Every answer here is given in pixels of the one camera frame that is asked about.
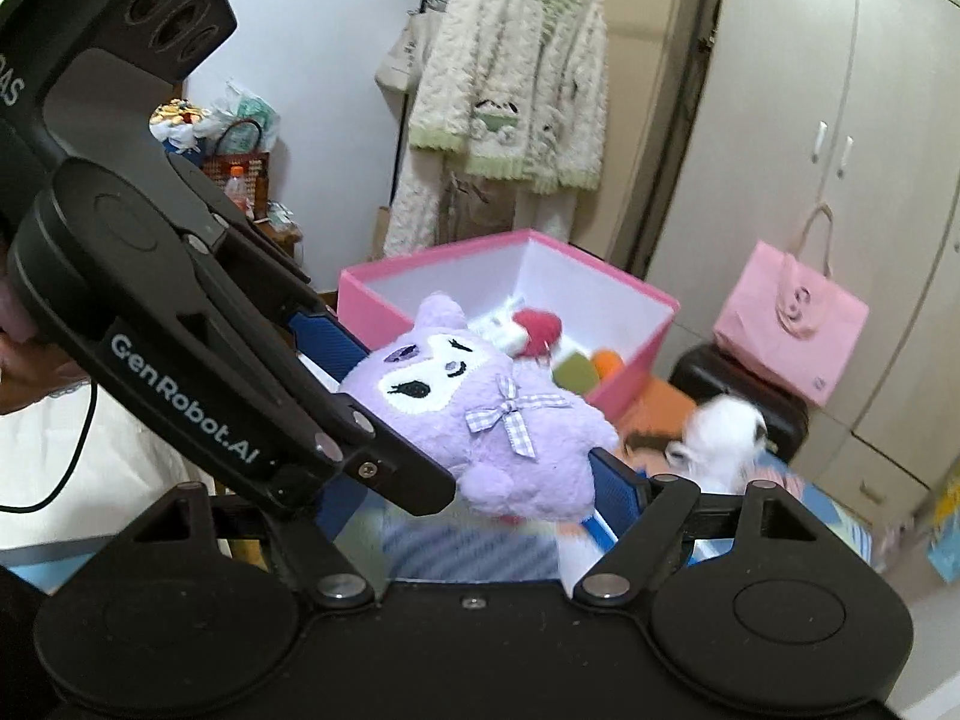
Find colourful gift bag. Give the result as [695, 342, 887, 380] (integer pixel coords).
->
[930, 465, 960, 586]

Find red strawberry plush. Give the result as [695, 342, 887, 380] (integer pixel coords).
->
[514, 307, 563, 357]

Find pink tote bag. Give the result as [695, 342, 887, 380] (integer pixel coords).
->
[712, 206, 871, 406]

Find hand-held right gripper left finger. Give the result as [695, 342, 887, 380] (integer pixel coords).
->
[112, 484, 376, 608]

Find canvas tote bag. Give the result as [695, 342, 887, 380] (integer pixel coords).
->
[375, 11, 436, 121]

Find person's left hand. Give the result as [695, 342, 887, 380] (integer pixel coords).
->
[0, 270, 38, 346]

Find wooden nightstand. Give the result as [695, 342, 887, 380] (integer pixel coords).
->
[247, 221, 312, 286]

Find beige wardrobe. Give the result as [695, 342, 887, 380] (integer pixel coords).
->
[649, 0, 960, 526]

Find blue wipes packet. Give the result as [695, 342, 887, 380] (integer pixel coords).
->
[559, 514, 623, 578]

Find pink cardboard box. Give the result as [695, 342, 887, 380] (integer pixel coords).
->
[337, 231, 680, 421]

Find person's white garment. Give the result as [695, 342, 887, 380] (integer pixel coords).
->
[0, 382, 218, 563]

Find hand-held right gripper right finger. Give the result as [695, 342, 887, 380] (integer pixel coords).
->
[574, 450, 833, 607]

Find white toy with red cap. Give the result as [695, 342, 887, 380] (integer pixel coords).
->
[472, 300, 526, 353]

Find purple plush toy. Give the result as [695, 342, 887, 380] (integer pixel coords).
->
[341, 292, 620, 522]

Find cream fuzzy pajama jacket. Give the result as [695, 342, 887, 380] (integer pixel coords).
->
[409, 0, 610, 192]

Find flower bouquet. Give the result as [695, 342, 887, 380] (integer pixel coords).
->
[148, 97, 211, 166]

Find white green plastic bag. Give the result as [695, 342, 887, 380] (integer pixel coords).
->
[214, 79, 282, 151]

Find green makeup sponge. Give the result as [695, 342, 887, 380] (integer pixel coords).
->
[553, 356, 593, 395]

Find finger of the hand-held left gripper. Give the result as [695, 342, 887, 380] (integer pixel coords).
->
[262, 356, 460, 517]
[169, 156, 370, 393]

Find white plush toy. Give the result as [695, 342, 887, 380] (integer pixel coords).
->
[666, 396, 770, 496]

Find woven basket bag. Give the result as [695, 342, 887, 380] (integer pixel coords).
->
[202, 120, 271, 218]

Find cream fuzzy pajama pants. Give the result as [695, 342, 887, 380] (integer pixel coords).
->
[382, 150, 578, 263]

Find beige tall cabinet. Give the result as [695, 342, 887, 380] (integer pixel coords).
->
[596, 0, 732, 282]

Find black cable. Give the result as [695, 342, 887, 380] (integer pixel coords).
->
[0, 382, 98, 515]

